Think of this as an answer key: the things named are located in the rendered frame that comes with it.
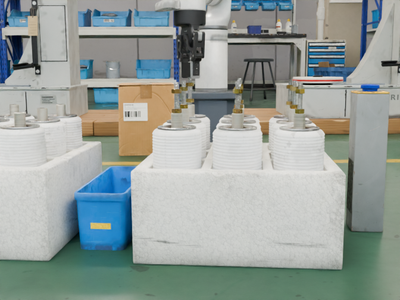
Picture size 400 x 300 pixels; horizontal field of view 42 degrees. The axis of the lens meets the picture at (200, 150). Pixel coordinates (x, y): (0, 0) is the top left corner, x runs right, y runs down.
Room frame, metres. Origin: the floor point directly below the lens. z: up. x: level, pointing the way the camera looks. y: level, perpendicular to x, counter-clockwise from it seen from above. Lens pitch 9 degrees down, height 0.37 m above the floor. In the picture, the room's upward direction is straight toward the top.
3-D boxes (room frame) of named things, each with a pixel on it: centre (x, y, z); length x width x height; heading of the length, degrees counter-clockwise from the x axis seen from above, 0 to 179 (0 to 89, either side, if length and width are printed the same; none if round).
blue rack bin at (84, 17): (5.81, 1.38, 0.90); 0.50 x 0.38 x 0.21; 2
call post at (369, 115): (1.18, -0.38, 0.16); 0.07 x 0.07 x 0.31; 85
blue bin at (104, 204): (1.17, 0.19, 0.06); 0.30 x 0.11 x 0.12; 175
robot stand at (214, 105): (1.51, -0.03, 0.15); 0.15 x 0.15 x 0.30; 2
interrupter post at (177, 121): (1.02, 0.04, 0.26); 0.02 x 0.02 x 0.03
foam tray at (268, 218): (1.13, -0.08, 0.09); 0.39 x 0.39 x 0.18; 85
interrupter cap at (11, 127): (1.05, 0.36, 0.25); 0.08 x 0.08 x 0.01
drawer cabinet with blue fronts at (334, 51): (6.61, -1.50, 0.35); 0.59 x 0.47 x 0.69; 2
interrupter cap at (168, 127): (1.02, 0.04, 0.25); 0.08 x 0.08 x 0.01
